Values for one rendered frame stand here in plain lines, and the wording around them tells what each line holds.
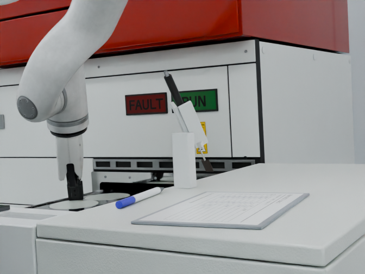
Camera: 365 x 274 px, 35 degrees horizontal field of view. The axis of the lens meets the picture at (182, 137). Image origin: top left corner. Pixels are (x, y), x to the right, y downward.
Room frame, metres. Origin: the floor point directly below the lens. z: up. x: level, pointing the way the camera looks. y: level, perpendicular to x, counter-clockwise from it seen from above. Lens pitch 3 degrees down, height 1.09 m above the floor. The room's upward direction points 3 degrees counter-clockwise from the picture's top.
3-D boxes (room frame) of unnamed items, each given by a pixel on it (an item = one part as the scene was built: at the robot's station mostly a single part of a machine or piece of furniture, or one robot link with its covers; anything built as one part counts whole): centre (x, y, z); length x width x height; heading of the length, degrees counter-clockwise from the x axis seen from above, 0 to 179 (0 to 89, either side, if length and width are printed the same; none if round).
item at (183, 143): (0.90, -0.01, 1.03); 0.06 x 0.04 x 0.13; 148
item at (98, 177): (1.31, 0.04, 0.89); 0.44 x 0.02 x 0.10; 58
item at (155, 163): (1.32, 0.04, 0.96); 0.44 x 0.01 x 0.02; 58
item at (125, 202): (0.79, 0.06, 0.97); 0.14 x 0.01 x 0.01; 158
